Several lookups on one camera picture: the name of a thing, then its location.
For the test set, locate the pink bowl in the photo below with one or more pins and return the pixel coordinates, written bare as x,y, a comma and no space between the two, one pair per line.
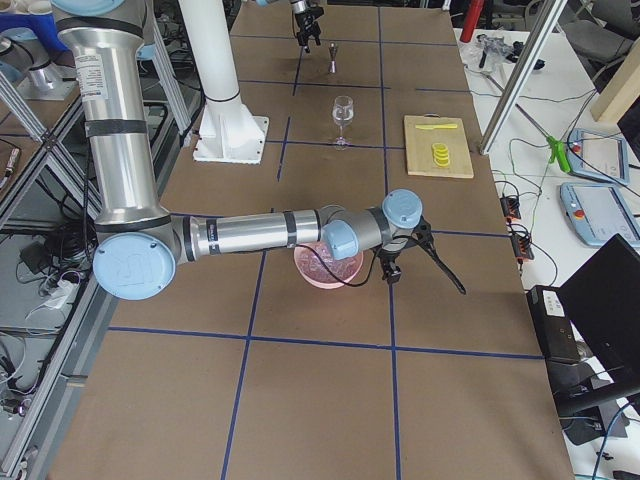
320,280

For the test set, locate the steel cocktail jigger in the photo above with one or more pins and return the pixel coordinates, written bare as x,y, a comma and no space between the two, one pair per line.
333,50

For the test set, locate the white pedestal mount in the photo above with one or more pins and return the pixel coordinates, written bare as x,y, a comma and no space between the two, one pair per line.
228,132

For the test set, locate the yellow plastic knife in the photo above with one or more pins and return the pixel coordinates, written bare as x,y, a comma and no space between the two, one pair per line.
431,127

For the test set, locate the green grabber tool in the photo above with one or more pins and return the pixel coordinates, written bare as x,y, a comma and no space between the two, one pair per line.
558,154

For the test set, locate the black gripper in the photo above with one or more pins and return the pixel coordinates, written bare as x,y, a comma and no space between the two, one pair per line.
424,238
304,23

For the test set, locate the clear ice cubes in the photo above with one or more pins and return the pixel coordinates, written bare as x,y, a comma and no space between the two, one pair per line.
315,265

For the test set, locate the clear wine glass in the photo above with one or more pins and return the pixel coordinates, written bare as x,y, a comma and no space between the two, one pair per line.
342,114

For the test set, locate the aluminium frame post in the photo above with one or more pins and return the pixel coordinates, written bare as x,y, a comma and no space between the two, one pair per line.
542,28

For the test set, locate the blue teach pendant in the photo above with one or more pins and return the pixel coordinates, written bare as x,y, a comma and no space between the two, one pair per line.
597,156
597,212

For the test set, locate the bamboo cutting board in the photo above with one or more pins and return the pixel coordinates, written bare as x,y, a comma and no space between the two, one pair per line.
419,152

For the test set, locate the black monitor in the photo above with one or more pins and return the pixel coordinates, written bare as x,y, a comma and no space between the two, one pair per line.
601,299

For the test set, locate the black box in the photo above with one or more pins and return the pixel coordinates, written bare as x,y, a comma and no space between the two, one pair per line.
553,329

